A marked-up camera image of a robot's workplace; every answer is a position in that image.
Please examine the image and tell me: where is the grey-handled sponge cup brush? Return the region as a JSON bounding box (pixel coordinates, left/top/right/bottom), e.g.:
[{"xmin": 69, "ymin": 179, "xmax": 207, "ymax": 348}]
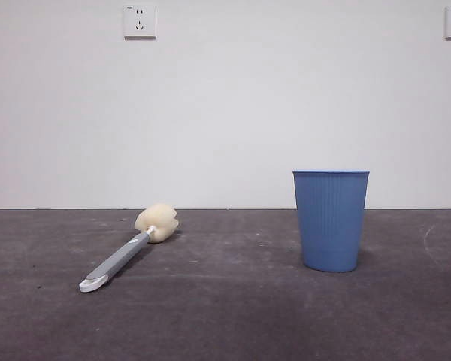
[{"xmin": 78, "ymin": 202, "xmax": 180, "ymax": 295}]

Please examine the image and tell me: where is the blue ribbed plastic cup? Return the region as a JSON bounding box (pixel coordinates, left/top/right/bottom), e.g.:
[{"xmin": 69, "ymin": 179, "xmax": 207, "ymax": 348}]
[{"xmin": 292, "ymin": 169, "xmax": 371, "ymax": 273}]

